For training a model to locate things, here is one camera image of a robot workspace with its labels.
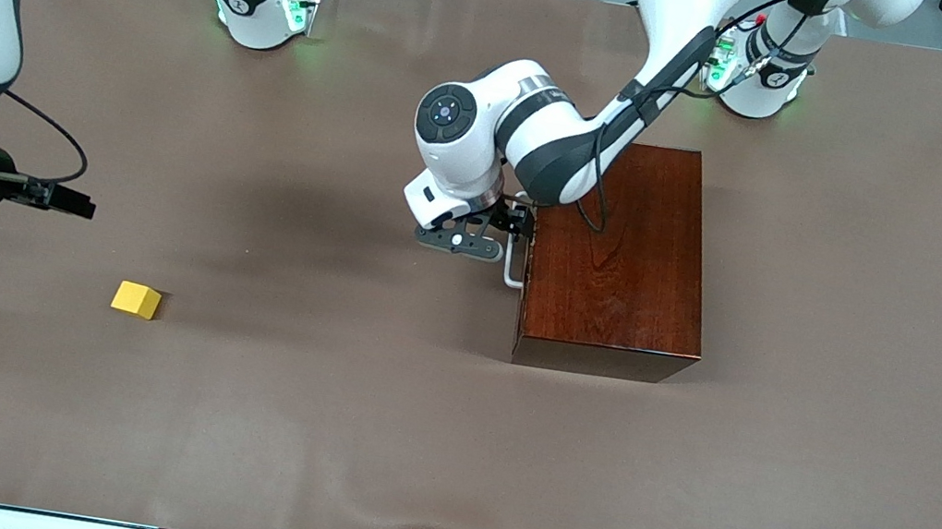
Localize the light wood drawer white handle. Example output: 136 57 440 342
501 189 539 291

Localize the yellow cube block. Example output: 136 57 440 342
109 279 164 322

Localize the dark red-brown wooden cabinet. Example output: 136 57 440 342
510 128 731 392

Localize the large smooth table mat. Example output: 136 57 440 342
0 0 942 529

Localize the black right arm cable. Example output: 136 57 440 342
0 87 98 194

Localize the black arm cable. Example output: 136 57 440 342
0 87 98 194
568 0 787 257

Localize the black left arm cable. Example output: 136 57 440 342
568 0 787 257

